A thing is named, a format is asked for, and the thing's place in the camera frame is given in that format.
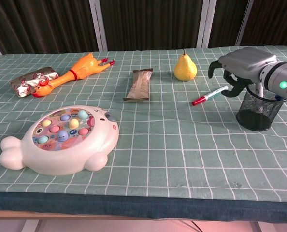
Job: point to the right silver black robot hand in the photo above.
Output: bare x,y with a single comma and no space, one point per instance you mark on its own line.
247,61

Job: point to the red and white marker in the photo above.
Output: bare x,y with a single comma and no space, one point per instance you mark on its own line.
207,97

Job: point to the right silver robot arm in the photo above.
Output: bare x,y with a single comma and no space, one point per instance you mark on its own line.
283,82

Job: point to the black mesh pen holder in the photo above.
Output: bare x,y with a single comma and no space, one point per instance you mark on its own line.
254,116

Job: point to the yellow pear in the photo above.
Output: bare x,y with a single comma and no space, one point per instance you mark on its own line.
185,68

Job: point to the brown snack bar packet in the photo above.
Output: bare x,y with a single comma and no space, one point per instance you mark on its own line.
139,84

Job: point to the green checked tablecloth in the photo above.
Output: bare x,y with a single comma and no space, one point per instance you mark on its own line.
170,149

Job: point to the orange rubber chicken toy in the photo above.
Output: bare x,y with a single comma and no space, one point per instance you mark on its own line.
83,70

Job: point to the white animal whack-a-mole toy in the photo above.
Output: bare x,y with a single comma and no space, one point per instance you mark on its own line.
61,149

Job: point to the red white snack packet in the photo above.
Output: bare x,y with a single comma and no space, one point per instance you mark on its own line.
30,81

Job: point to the thin white frame post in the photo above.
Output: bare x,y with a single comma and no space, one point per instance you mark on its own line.
243,21

